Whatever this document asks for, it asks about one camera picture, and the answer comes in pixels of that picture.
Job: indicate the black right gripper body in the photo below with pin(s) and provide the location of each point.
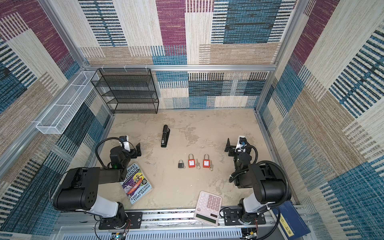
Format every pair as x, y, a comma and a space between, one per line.
232, 149

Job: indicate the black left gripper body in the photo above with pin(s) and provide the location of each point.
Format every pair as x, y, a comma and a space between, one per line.
133, 155

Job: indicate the red padlock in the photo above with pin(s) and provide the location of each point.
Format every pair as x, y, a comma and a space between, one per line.
206, 161
191, 161

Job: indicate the small black padlock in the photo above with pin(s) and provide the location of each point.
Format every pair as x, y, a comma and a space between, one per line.
181, 164

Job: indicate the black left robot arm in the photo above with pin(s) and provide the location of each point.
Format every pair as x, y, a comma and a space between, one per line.
78, 191

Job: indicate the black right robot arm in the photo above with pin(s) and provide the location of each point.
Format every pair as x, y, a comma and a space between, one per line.
268, 180

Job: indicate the purple treehouse book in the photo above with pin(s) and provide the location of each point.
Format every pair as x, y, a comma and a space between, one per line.
136, 185

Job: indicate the black stapler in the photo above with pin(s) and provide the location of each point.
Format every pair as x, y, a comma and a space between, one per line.
165, 136

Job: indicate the pink calculator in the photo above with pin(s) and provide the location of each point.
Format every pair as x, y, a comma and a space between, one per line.
208, 208

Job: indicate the blue box with yellow label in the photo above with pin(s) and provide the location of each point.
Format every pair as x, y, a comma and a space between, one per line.
291, 225

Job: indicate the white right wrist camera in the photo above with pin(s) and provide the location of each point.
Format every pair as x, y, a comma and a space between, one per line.
242, 145

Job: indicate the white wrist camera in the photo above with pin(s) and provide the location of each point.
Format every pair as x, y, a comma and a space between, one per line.
126, 143
242, 145

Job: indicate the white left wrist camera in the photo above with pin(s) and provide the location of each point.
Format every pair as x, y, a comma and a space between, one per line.
126, 143

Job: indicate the black wire shelf rack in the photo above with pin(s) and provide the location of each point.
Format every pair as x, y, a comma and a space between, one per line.
127, 91

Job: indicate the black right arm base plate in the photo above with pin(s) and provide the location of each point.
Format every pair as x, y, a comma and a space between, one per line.
231, 218

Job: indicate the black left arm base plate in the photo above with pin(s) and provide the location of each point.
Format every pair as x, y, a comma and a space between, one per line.
131, 220

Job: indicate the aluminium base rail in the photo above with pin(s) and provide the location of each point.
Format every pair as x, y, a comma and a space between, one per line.
160, 224

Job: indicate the white wire mesh basket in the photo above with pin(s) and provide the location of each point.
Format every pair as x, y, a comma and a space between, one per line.
59, 116

